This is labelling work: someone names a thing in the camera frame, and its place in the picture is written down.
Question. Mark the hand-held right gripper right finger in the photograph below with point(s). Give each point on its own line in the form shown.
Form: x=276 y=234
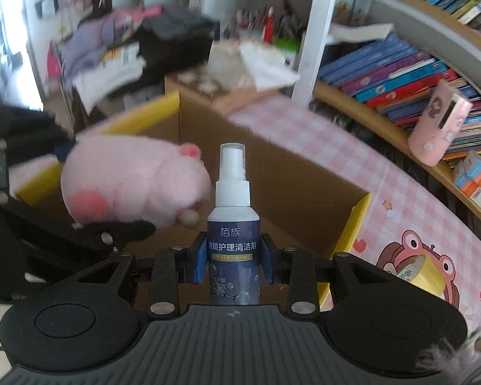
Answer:
x=269 y=258

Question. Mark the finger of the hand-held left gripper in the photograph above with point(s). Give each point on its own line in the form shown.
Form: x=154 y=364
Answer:
x=104 y=234
x=44 y=140

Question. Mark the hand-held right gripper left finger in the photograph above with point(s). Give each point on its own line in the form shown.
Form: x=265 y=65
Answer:
x=197 y=258

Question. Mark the blue white spray bottle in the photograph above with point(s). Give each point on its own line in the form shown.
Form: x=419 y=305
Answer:
x=233 y=216

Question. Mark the pink plush toy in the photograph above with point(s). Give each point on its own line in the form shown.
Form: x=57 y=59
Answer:
x=136 y=176

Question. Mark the yellow cardboard box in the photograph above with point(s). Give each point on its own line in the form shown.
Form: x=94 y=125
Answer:
x=304 y=192

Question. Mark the pink backpack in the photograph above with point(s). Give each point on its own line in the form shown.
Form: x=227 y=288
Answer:
x=53 y=62

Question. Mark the white printed shirt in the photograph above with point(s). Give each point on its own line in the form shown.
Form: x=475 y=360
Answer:
x=112 y=78

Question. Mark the purple garment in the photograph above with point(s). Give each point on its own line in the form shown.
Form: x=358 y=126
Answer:
x=92 y=38

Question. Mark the pink printed table mat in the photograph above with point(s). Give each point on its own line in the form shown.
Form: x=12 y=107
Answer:
x=344 y=148

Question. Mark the black white tote bag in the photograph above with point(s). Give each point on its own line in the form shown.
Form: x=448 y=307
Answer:
x=47 y=4

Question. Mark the black cabinet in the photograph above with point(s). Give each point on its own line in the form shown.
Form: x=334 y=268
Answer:
x=172 y=62

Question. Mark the yellow tape roll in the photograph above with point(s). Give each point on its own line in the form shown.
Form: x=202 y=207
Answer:
x=425 y=280

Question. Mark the pink stick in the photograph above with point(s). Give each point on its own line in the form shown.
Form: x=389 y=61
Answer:
x=142 y=13

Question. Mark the brown cardboard box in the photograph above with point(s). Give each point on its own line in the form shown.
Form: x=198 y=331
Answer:
x=224 y=96

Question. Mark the dark grey folded cloth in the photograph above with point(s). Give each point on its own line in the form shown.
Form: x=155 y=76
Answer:
x=176 y=26

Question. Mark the crumpled white cloth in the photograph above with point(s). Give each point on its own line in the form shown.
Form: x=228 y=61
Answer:
x=256 y=62

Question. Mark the fluffy white fur trim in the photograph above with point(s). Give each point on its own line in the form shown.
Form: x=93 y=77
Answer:
x=445 y=355

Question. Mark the pink cylindrical appliance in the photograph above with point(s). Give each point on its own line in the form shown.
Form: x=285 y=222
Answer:
x=439 y=124

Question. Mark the row of colourful books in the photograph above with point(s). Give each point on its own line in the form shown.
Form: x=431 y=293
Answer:
x=393 y=80

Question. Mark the red bottle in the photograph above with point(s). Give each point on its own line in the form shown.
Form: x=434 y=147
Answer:
x=269 y=28

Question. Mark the curved wooden bookshelf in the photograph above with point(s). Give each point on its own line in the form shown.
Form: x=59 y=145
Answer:
x=417 y=20

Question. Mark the white shelf post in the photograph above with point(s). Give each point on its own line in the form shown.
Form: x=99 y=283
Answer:
x=316 y=32

